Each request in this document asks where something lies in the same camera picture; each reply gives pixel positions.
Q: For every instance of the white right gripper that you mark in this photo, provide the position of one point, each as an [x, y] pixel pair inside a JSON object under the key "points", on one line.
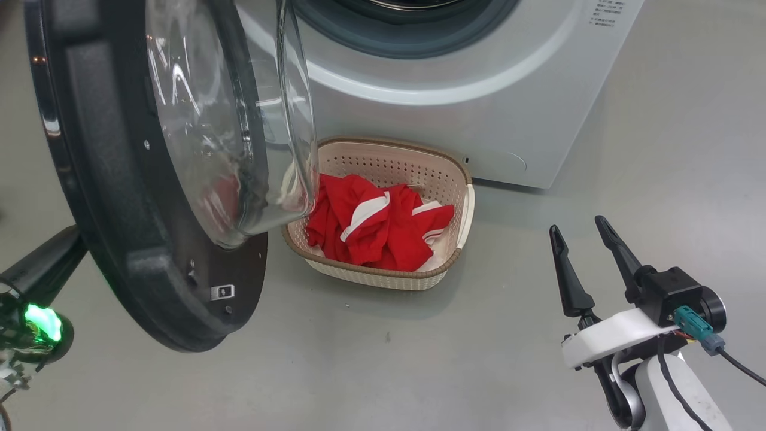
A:
{"points": [[610, 335]]}

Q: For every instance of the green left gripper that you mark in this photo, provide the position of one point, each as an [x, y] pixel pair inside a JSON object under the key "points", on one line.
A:
{"points": [[42, 326]]}

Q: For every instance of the dark washing machine door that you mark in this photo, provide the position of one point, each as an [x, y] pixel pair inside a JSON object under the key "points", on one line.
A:
{"points": [[114, 179]]}

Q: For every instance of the white washing machine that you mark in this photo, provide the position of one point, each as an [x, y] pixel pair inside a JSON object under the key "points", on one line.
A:
{"points": [[508, 90]]}

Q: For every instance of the beige perforated laundry basket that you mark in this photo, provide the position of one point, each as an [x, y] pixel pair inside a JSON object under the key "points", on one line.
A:
{"points": [[383, 161]]}

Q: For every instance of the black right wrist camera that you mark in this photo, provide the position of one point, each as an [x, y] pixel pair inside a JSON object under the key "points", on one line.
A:
{"points": [[673, 293]]}

